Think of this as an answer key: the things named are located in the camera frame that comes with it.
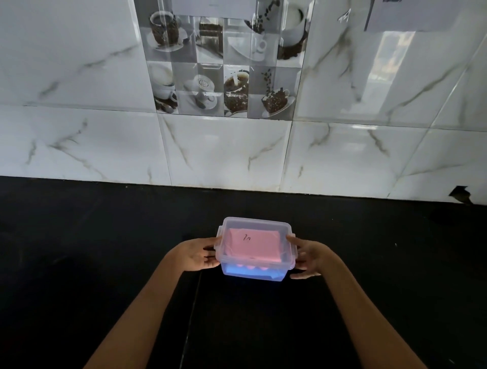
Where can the clear plastic lidded container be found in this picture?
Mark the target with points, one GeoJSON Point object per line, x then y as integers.
{"type": "Point", "coordinates": [255, 249]}

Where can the person's right thumb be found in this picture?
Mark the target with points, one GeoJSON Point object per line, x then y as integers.
{"type": "Point", "coordinates": [294, 240]}

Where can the person's right forearm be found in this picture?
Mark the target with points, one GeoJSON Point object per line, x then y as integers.
{"type": "Point", "coordinates": [367, 319]}

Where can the white paper sheet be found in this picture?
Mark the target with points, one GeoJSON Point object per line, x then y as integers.
{"type": "Point", "coordinates": [213, 8]}

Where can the person's left hand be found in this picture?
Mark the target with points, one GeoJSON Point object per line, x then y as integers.
{"type": "Point", "coordinates": [192, 256]}

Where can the person's left forearm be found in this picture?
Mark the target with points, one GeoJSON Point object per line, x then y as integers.
{"type": "Point", "coordinates": [142, 317]}

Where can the pink paper note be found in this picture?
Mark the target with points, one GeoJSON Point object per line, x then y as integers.
{"type": "Point", "coordinates": [254, 245]}

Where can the person's right hand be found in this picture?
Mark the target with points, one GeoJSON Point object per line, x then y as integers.
{"type": "Point", "coordinates": [312, 258]}

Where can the person's left thumb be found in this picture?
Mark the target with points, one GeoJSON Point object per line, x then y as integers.
{"type": "Point", "coordinates": [211, 240]}

